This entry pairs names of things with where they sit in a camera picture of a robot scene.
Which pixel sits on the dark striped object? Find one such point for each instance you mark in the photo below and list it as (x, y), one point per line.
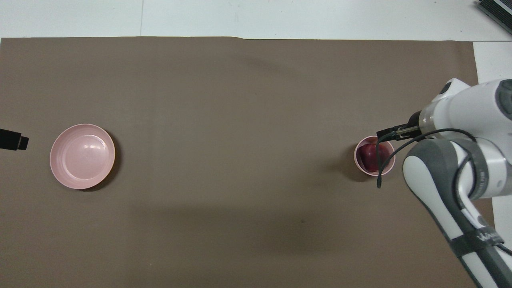
(498, 12)

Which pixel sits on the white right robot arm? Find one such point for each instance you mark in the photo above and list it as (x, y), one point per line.
(472, 112)

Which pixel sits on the dark red apple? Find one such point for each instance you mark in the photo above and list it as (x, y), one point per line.
(370, 158)

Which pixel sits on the small pink bowl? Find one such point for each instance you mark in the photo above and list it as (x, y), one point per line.
(360, 168)

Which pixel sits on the brown table mat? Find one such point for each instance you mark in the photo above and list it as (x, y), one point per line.
(240, 120)

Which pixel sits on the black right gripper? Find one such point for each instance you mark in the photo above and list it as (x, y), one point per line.
(415, 120)

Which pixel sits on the pink plate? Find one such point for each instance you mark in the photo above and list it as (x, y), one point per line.
(82, 156)

